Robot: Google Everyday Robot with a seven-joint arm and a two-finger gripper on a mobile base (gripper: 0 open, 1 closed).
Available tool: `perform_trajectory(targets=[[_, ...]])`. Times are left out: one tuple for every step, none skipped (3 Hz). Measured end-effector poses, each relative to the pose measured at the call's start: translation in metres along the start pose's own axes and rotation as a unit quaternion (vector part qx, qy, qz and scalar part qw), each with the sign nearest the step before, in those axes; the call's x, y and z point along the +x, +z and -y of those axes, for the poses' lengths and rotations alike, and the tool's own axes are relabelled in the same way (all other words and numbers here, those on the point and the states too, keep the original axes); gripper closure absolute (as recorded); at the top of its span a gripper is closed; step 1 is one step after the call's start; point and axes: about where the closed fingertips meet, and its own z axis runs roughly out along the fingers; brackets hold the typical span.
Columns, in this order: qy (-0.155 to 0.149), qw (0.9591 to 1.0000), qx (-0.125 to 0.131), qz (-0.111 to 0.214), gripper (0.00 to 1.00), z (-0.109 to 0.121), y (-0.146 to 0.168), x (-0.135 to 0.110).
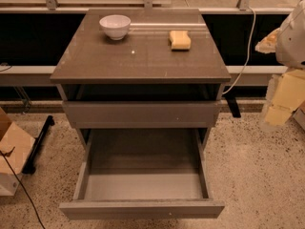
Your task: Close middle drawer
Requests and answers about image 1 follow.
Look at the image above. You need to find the grey drawer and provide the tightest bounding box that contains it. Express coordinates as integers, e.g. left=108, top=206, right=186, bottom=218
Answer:
left=63, top=101, right=220, bottom=129
left=60, top=129, right=224, bottom=219

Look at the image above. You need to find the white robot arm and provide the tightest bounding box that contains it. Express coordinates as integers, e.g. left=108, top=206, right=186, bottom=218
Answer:
left=254, top=0, right=305, bottom=131

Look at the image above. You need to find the grey drawer cabinet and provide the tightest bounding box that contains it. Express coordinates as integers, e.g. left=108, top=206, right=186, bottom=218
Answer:
left=51, top=9, right=230, bottom=143

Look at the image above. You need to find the closed grey top drawer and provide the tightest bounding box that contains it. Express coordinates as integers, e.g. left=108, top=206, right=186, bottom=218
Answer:
left=63, top=101, right=220, bottom=129

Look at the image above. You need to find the cardboard box right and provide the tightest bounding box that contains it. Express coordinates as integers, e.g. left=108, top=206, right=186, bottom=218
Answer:
left=294, top=101, right=305, bottom=130

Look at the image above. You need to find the cardboard box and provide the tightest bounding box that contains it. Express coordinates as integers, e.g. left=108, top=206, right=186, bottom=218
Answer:
left=0, top=108, right=35, bottom=174
left=294, top=101, right=305, bottom=130

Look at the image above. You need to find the black stand foot right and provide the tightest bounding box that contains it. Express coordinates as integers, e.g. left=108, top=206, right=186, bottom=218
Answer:
left=225, top=95, right=241, bottom=118

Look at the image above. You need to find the black stand foot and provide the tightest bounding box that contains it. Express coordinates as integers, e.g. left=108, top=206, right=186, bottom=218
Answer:
left=22, top=115, right=54, bottom=175
left=225, top=95, right=241, bottom=118

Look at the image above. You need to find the yellow sponge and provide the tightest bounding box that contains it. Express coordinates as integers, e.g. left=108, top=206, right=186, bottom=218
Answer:
left=169, top=31, right=192, bottom=51

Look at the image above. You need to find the white ceramic bowl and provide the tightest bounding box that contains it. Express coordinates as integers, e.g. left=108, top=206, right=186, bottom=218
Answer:
left=99, top=14, right=131, bottom=40

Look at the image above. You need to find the black stand foot left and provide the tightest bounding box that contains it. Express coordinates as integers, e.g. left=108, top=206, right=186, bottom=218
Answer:
left=22, top=115, right=54, bottom=175

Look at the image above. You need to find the cardboard box left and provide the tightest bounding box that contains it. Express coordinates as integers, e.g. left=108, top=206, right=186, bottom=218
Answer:
left=0, top=108, right=35, bottom=174

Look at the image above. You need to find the white cable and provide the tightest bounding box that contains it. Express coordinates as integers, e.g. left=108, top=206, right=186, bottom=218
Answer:
left=222, top=7, right=257, bottom=95

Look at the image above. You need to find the black cable on floor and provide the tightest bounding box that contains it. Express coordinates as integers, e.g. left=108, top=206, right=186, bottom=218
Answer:
left=0, top=150, right=47, bottom=229

